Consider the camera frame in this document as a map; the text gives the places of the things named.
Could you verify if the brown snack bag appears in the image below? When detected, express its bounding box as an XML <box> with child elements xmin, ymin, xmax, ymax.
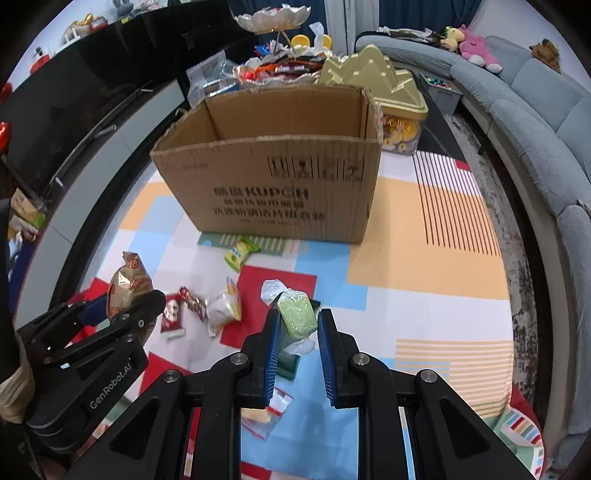
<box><xmin>106</xmin><ymin>251</ymin><xmax>153</xmax><ymax>319</ymax></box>

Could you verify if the green snack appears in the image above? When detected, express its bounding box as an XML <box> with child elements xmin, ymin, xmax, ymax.
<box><xmin>260</xmin><ymin>279</ymin><xmax>318</xmax><ymax>356</ymax></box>

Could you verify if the red white snack packet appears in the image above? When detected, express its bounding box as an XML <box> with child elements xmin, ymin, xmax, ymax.
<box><xmin>160</xmin><ymin>294</ymin><xmax>185</xmax><ymax>339</ymax></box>

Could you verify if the white TV cabinet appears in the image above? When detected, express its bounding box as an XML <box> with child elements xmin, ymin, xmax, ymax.
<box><xmin>14</xmin><ymin>81</ymin><xmax>184</xmax><ymax>328</ymax></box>

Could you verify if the red gold twisted candy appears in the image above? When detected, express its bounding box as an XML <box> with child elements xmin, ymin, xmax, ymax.
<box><xmin>178</xmin><ymin>286</ymin><xmax>207</xmax><ymax>321</ymax></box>

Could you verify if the green yellow candy packet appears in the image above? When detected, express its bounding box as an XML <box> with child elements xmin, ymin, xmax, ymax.
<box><xmin>224</xmin><ymin>236</ymin><xmax>260</xmax><ymax>273</ymax></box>

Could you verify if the colourful patterned tablecloth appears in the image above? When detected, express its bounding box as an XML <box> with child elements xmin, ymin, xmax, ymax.
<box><xmin>81</xmin><ymin>152</ymin><xmax>546</xmax><ymax>476</ymax></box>

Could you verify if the red heart balloon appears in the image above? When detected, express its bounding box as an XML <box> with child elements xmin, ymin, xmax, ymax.
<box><xmin>0</xmin><ymin>82</ymin><xmax>13</xmax><ymax>155</ymax></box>

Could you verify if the black television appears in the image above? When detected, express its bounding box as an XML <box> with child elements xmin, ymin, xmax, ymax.
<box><xmin>1</xmin><ymin>19</ymin><xmax>178</xmax><ymax>195</ymax></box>

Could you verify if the brown cardboard box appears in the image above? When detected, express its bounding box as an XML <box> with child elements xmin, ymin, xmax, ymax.
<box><xmin>150</xmin><ymin>85</ymin><xmax>382</xmax><ymax>244</ymax></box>

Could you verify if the clear zip bag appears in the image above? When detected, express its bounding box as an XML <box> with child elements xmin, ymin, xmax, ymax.
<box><xmin>186</xmin><ymin>50</ymin><xmax>239</xmax><ymax>108</ymax></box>

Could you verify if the tiered white snack bowl stand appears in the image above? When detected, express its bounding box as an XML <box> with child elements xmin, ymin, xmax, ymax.
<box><xmin>232</xmin><ymin>3</ymin><xmax>332</xmax><ymax>90</ymax></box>

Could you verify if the gold mountain lid tin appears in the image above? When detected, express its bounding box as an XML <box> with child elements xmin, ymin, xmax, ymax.
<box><xmin>318</xmin><ymin>45</ymin><xmax>429</xmax><ymax>155</ymax></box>

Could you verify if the grey sectional sofa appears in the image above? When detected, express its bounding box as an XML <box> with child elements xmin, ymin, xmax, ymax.
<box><xmin>356</xmin><ymin>32</ymin><xmax>590</xmax><ymax>476</ymax></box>

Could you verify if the grey storage bin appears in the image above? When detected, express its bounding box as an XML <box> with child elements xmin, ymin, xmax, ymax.
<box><xmin>420</xmin><ymin>72</ymin><xmax>463</xmax><ymax>115</ymax></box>

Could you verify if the pink plush toy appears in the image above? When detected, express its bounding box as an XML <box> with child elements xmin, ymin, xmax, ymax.
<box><xmin>459</xmin><ymin>25</ymin><xmax>503</xmax><ymax>74</ymax></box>

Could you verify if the brown teddy bear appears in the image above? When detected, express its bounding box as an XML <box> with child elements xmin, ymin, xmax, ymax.
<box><xmin>529</xmin><ymin>39</ymin><xmax>561</xmax><ymax>74</ymax></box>

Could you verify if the yellow plush toy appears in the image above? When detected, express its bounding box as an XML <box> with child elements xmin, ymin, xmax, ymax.
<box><xmin>440</xmin><ymin>27</ymin><xmax>466</xmax><ymax>52</ymax></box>

